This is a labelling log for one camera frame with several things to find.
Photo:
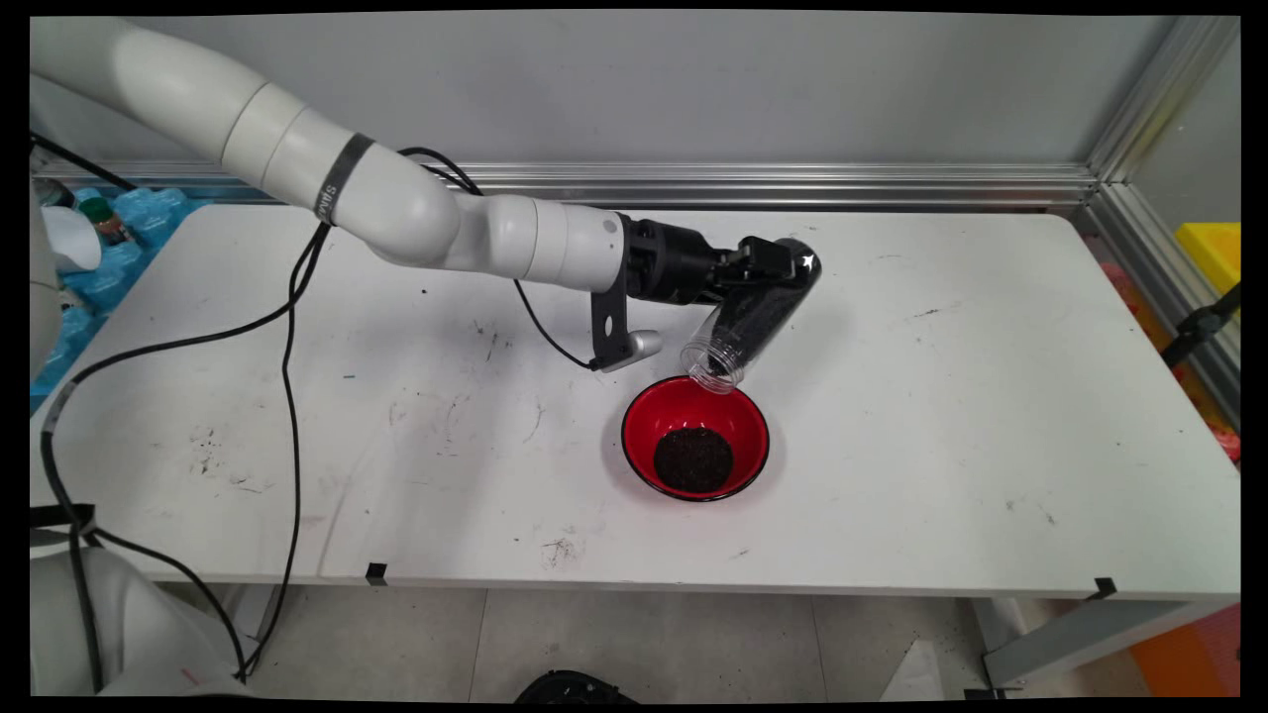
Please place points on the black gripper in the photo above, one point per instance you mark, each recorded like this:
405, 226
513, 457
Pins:
674, 262

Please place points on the clear plastic screw-top jar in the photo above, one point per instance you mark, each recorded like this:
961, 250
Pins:
715, 361

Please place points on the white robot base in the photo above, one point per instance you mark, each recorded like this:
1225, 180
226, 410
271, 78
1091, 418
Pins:
129, 634

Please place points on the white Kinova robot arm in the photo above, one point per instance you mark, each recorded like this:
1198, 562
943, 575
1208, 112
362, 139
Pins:
416, 213

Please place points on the red bowl with black rim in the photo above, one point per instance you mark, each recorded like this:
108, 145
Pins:
693, 401

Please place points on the black stand clamp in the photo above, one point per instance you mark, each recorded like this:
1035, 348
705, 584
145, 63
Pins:
1194, 329

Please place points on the yellow plastic box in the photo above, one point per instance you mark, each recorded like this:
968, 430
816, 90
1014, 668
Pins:
1211, 253

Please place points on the black round object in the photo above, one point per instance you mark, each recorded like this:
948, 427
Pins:
575, 688

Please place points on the small black tape marker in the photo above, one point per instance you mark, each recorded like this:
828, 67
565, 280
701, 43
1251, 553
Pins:
376, 573
1104, 588

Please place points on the grey table leg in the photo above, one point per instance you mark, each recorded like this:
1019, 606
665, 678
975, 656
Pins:
1070, 634

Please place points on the orange plastic object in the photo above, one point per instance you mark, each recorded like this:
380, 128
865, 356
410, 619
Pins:
1199, 654

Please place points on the blue water bottle pack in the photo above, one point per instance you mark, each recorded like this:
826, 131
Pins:
149, 223

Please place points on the green-capped bottle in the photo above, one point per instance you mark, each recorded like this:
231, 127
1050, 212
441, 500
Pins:
104, 220

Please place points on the white cup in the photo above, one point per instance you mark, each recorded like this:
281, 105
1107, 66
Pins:
71, 243

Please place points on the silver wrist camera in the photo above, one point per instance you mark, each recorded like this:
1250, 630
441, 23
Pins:
642, 347

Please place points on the long aluminium frame rail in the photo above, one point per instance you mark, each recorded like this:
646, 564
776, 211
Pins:
892, 183

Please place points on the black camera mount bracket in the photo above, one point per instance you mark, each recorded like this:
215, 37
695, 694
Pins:
609, 322

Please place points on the short aluminium frame rail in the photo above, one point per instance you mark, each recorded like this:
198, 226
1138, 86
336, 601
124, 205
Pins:
1139, 257

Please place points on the aluminium frame post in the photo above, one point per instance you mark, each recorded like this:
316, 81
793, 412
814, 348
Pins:
1149, 89

